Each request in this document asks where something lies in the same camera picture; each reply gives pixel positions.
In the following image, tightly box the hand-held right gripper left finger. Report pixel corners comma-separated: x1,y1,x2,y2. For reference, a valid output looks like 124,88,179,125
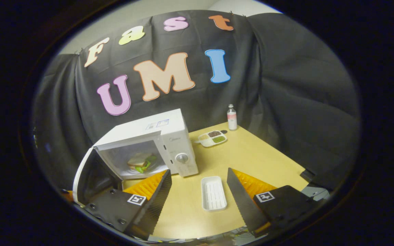
82,170,172,241

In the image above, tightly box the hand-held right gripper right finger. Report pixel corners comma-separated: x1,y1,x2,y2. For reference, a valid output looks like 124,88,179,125
226,167,320,238

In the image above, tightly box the lettuce sandwich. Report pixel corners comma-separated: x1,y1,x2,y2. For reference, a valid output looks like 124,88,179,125
127,153,157,173

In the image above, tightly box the white microwave oven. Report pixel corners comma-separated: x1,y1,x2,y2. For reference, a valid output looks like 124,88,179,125
73,109,199,205

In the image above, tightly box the white rectangular tray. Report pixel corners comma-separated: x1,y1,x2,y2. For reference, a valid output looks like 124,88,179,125
200,176,227,211

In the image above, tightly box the white divided seed dish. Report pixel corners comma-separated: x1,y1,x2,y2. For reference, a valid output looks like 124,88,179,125
198,130,227,148

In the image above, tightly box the small pink label bottle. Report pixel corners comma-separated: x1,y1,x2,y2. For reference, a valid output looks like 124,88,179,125
227,104,238,131

